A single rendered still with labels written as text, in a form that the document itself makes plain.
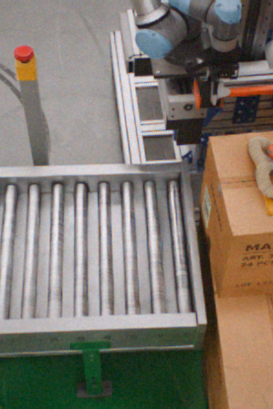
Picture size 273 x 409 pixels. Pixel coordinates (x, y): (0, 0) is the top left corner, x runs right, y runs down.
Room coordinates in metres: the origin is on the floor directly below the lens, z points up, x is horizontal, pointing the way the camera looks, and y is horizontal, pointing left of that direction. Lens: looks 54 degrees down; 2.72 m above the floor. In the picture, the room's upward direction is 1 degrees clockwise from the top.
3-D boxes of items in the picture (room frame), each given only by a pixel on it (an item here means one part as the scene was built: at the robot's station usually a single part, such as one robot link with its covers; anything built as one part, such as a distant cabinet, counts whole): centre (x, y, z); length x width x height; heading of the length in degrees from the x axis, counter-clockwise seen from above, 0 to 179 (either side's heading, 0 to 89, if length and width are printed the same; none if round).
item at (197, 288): (1.39, -0.21, 0.58); 0.70 x 0.03 x 0.06; 4
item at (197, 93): (1.63, -0.23, 1.07); 0.09 x 0.08 x 0.05; 7
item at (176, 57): (1.87, -0.15, 1.09); 0.15 x 0.15 x 0.10
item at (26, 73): (1.85, 0.40, 0.50); 0.07 x 0.07 x 1.00; 4
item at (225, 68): (1.64, -0.26, 1.22); 0.09 x 0.08 x 0.12; 98
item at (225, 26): (1.64, -0.25, 1.38); 0.09 x 0.08 x 0.11; 54
